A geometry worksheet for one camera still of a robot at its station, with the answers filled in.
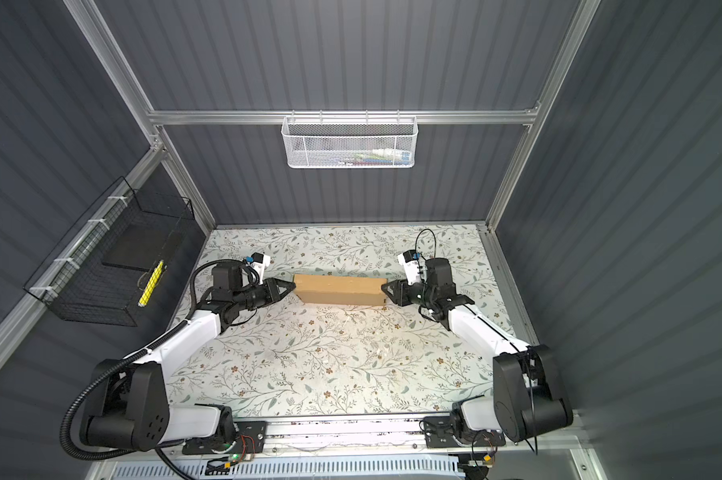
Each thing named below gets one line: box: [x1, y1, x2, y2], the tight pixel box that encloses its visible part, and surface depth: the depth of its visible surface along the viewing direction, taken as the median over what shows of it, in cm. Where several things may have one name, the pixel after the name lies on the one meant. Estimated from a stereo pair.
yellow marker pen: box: [138, 260, 165, 307], surface depth 72 cm
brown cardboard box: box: [294, 274, 388, 306], surface depth 87 cm
